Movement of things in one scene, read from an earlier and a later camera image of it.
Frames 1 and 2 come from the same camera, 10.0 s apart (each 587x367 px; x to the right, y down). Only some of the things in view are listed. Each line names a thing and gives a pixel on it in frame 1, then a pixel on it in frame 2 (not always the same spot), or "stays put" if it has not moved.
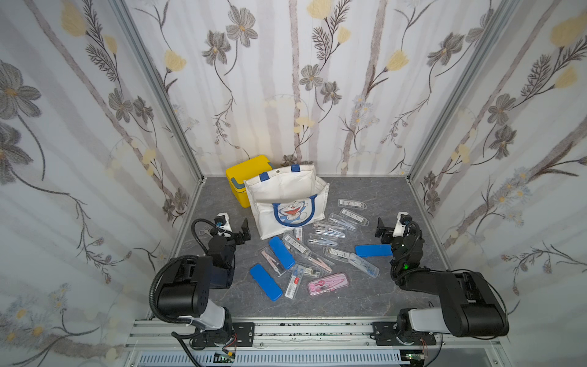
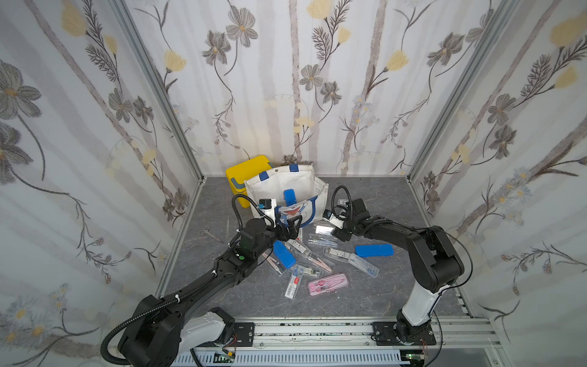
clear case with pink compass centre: (305, 251) stays put
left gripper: (238, 238) to (293, 232)
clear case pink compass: (272, 261) stays put
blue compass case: (265, 281) to (290, 196)
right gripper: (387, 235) to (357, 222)
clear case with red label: (294, 281) stays put
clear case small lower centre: (311, 271) stays put
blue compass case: (282, 251) stays put
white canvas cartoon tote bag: (288, 199) stays put
